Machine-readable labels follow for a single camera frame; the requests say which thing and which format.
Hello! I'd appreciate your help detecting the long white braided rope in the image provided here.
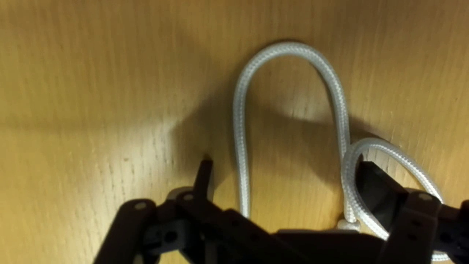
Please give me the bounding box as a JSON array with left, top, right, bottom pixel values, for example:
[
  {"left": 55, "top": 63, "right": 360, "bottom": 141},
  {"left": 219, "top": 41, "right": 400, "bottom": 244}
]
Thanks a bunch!
[{"left": 230, "top": 40, "right": 446, "bottom": 263}]

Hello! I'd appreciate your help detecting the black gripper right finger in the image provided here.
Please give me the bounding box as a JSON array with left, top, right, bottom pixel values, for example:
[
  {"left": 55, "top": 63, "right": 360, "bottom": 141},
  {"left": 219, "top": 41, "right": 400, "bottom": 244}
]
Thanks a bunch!
[{"left": 356, "top": 162, "right": 407, "bottom": 231}]

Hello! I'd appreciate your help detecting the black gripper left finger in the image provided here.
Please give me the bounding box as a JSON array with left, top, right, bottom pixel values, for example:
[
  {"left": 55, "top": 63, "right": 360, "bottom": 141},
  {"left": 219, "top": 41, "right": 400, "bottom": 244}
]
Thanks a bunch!
[{"left": 193, "top": 157, "right": 213, "bottom": 200}]

